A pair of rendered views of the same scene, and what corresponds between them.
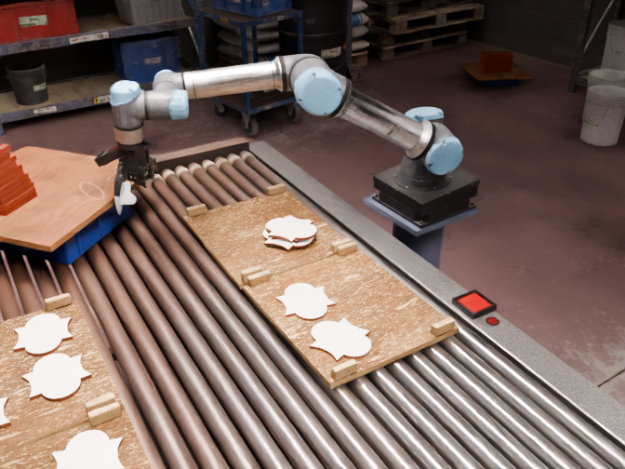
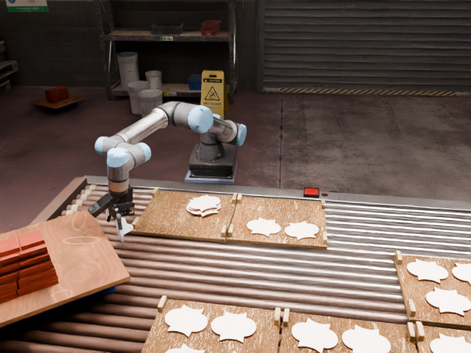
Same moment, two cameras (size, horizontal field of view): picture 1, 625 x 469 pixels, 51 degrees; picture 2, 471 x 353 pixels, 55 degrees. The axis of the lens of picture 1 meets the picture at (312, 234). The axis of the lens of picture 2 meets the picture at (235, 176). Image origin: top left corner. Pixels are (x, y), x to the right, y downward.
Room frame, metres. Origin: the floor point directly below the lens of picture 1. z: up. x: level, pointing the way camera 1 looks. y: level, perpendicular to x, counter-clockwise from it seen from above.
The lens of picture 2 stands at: (0.35, 1.34, 2.05)
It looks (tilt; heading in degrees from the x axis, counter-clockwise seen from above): 28 degrees down; 309
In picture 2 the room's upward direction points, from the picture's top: 1 degrees counter-clockwise
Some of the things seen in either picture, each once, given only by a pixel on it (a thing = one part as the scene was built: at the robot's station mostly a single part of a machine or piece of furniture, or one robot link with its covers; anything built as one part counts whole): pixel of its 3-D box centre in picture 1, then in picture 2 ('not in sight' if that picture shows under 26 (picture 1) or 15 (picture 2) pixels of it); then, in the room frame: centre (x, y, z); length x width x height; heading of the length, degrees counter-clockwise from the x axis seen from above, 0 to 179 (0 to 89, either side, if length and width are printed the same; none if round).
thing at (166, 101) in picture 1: (166, 102); (132, 155); (1.64, 0.38, 1.31); 0.11 x 0.11 x 0.08; 10
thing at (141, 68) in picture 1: (145, 55); not in sight; (5.71, 1.44, 0.32); 0.50 x 0.41 x 0.37; 119
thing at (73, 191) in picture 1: (36, 191); (38, 262); (1.70, 0.80, 1.03); 0.50 x 0.50 x 0.02; 70
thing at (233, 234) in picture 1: (265, 234); (187, 213); (1.62, 0.13, 0.93); 0.41 x 0.35 x 0.02; 29
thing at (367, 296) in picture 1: (346, 308); (279, 220); (1.26, -0.08, 0.93); 0.41 x 0.35 x 0.02; 31
